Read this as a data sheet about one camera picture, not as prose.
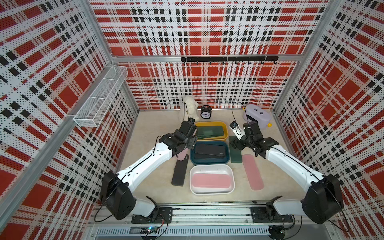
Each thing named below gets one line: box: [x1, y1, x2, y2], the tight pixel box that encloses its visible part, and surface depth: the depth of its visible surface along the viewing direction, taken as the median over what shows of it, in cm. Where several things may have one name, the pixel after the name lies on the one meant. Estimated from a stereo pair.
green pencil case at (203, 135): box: [197, 132, 224, 140], surface depth 106 cm
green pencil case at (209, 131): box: [196, 126, 224, 139], surface depth 107 cm
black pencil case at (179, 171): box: [171, 154, 189, 187], surface depth 88 cm
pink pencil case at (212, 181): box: [192, 173, 231, 189], surface depth 85 cm
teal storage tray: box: [209, 141, 230, 165], surface depth 94 cm
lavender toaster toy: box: [242, 104, 273, 129], surface depth 107 cm
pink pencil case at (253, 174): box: [242, 154, 264, 191], surface depth 89 cm
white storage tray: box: [189, 164, 235, 196], surface depth 86 cm
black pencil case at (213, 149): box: [194, 143, 226, 157], surface depth 95 cm
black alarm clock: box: [200, 105, 212, 120], surface depth 114 cm
